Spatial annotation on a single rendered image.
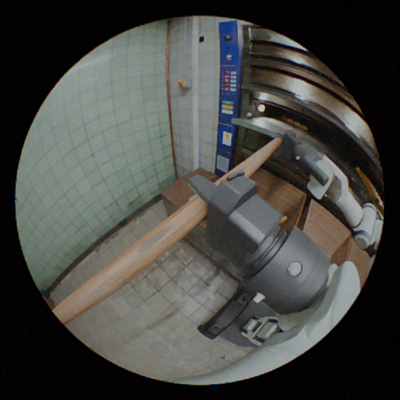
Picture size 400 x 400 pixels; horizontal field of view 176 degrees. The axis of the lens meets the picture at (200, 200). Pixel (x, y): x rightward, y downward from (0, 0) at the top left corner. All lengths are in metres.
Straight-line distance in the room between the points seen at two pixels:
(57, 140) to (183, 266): 1.70
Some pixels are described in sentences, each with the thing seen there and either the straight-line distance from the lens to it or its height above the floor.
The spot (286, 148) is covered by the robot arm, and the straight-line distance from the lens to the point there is 0.51.
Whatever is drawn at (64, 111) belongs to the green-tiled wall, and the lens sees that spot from 1.31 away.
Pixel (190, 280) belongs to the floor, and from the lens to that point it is 1.35.
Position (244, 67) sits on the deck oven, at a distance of 1.03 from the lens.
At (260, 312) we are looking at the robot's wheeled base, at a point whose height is 0.17.
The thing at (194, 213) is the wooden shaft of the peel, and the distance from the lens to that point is 0.15.
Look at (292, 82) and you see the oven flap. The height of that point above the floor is 1.56.
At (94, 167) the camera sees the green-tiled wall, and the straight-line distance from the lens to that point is 1.35.
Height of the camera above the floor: 1.33
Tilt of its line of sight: 47 degrees down
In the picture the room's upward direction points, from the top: straight up
